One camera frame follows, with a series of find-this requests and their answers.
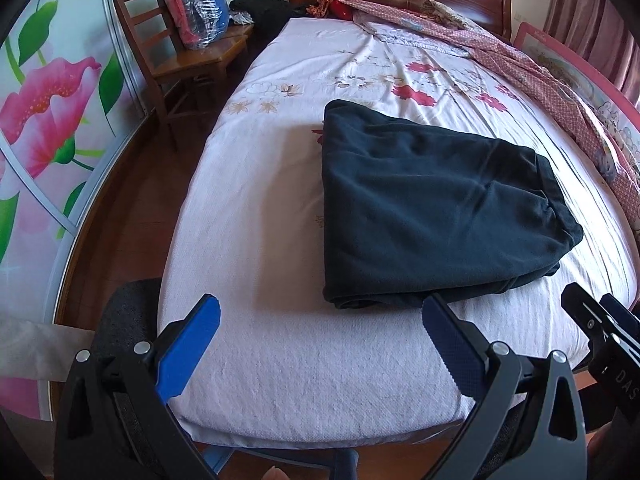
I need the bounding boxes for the dark navy pants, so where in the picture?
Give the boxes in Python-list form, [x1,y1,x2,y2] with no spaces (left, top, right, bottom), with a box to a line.
[321,100,584,309]

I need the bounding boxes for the person's left hand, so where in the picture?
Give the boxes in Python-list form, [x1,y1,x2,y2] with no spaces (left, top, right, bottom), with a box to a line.
[262,467,290,480]

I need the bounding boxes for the mauve striped curtain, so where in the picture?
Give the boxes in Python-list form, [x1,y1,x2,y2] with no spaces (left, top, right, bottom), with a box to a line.
[544,0,639,107]

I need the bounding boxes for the pink patterned blanket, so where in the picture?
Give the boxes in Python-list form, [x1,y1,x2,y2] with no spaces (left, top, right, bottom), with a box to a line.
[307,0,639,228]

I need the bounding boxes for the floral wardrobe sliding door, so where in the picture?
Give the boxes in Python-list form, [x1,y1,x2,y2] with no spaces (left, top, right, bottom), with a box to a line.
[0,0,166,421]

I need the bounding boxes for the wooden chair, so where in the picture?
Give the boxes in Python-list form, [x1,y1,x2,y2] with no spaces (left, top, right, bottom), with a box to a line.
[113,0,254,140]

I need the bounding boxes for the red pillow item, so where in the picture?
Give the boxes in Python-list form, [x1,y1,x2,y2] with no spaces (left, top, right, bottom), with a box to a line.
[328,0,354,21]

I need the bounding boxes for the plastic bag with clothes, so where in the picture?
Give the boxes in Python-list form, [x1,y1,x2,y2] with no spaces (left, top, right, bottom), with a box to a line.
[165,0,230,50]

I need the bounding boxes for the black clothes pile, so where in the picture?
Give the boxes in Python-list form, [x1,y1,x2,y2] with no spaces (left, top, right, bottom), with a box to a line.
[229,0,308,54]

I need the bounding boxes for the pink bed guard rail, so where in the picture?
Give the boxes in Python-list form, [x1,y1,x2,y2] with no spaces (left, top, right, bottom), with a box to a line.
[514,22,639,168]

